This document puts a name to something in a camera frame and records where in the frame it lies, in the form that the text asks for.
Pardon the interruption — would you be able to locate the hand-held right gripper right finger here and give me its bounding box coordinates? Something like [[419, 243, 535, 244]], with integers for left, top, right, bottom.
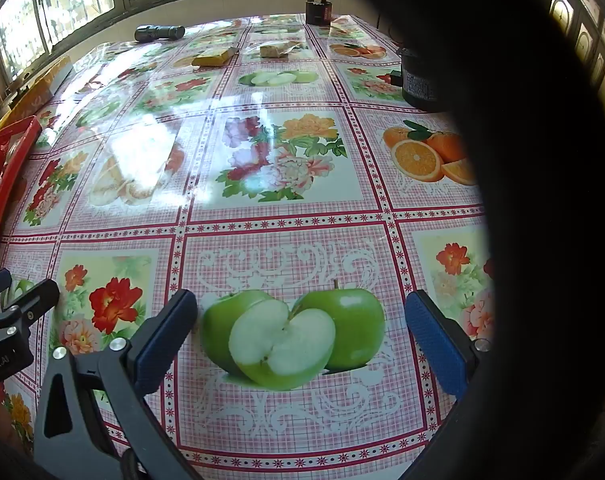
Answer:
[[404, 289, 494, 403]]

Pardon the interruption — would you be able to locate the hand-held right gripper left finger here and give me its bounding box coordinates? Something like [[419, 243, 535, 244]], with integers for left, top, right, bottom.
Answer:
[[32, 288, 203, 480]]

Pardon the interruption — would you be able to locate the red rectangular tray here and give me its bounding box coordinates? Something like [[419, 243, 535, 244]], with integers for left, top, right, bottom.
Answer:
[[0, 115, 43, 281]]

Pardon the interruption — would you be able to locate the clear brown cake packet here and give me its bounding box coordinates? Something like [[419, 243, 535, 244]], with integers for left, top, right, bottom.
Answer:
[[259, 40, 303, 59]]

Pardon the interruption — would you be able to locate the floral fruit print tablecloth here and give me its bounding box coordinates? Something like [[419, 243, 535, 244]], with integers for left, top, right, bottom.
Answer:
[[0, 12, 498, 480]]

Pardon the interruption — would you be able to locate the cardboard box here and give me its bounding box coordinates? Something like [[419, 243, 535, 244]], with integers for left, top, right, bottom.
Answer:
[[0, 57, 73, 133]]

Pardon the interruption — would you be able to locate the black round labelled device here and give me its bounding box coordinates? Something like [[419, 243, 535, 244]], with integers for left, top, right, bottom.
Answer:
[[391, 47, 451, 111]]

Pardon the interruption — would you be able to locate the yellow snack bar packet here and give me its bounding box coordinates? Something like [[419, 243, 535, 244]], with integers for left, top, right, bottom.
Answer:
[[191, 46, 239, 68]]

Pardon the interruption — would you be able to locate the black flashlight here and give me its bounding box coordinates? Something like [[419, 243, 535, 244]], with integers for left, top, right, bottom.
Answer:
[[135, 24, 186, 43]]

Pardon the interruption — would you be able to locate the brown panelled door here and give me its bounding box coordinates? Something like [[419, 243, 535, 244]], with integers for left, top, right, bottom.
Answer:
[[525, 0, 605, 92]]

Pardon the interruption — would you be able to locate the black canister wooden knob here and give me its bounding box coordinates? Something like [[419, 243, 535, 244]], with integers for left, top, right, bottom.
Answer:
[[305, 0, 333, 27]]

